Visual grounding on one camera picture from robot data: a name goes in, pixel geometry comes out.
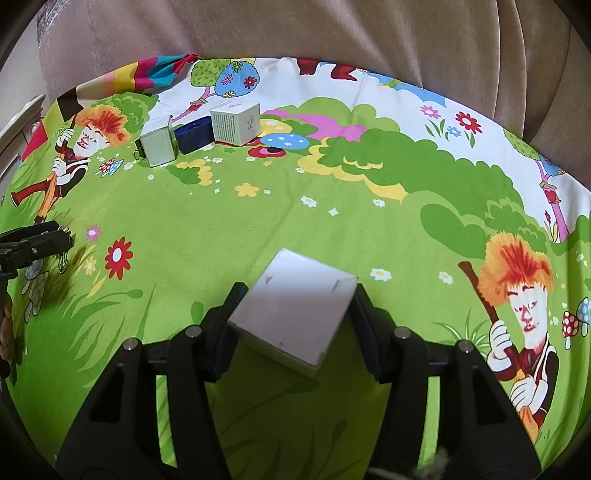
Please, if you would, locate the white box text side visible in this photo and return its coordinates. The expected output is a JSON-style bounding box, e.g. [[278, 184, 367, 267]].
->
[[210, 102, 262, 147]]

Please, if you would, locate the plain white box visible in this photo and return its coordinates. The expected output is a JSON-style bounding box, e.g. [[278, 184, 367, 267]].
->
[[139, 115, 178, 168]]

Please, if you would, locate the cartoon printed tablecloth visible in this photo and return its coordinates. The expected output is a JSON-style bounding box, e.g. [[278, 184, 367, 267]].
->
[[0, 54, 591, 480]]

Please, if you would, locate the white cabinet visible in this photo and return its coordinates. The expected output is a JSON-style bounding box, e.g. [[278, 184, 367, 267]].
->
[[0, 95, 45, 185]]

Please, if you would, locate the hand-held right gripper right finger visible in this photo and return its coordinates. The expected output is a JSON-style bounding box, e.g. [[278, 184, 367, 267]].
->
[[348, 284, 542, 480]]

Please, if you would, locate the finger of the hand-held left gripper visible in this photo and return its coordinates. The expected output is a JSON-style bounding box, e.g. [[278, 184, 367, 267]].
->
[[0, 231, 74, 280], [0, 222, 61, 248]]

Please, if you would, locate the beige sofa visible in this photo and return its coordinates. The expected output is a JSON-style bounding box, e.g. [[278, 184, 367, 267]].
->
[[37, 0, 591, 185]]

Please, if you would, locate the large plain white carton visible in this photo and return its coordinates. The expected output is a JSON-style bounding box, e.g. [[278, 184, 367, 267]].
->
[[227, 248, 359, 380]]

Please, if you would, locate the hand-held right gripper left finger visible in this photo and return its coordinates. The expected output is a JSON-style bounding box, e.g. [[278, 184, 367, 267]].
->
[[55, 281, 250, 480]]

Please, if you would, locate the grey lace curtain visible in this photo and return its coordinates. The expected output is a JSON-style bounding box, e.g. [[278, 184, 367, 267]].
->
[[34, 0, 63, 51]]

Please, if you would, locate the dark blue box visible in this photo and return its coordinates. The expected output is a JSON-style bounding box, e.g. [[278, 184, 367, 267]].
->
[[174, 116, 214, 155]]

